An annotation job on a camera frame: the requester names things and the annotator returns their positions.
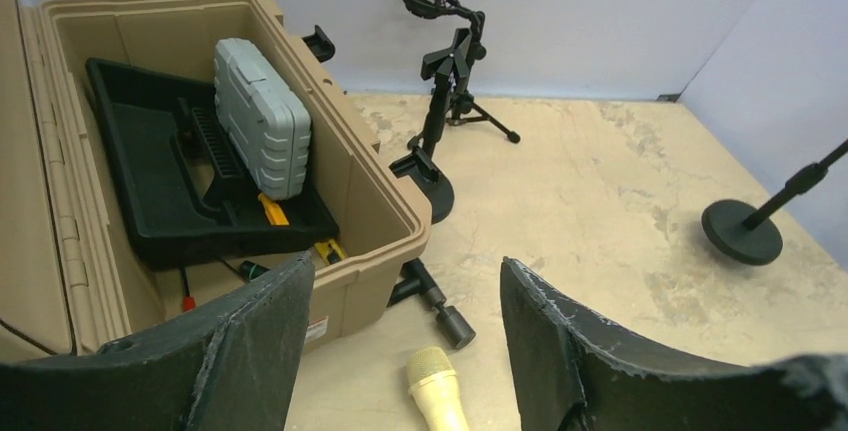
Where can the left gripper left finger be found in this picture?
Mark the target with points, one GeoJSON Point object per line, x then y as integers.
{"type": "Point", "coordinates": [229, 364]}

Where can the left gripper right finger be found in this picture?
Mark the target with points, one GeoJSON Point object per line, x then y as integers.
{"type": "Point", "coordinates": [575, 369]}

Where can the cream beige microphone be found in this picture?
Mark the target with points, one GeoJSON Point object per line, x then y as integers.
{"type": "Point", "coordinates": [434, 387]}

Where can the pink mic round-base stand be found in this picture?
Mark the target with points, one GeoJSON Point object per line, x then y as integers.
{"type": "Point", "coordinates": [747, 234]}

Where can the black round-base mic stand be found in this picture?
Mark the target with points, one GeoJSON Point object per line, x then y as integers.
{"type": "Point", "coordinates": [449, 69]}

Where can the black tripod mic stand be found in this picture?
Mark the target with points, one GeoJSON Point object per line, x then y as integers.
{"type": "Point", "coordinates": [464, 109]}

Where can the black mic clip adapter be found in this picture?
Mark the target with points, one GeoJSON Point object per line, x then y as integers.
{"type": "Point", "coordinates": [415, 279]}

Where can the black tray in case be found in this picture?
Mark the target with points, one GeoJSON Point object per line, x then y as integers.
{"type": "Point", "coordinates": [184, 193]}

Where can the tan hard equipment case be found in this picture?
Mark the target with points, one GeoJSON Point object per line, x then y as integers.
{"type": "Point", "coordinates": [70, 278]}

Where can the grey plastic tool case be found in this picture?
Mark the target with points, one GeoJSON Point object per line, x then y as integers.
{"type": "Point", "coordinates": [266, 122]}

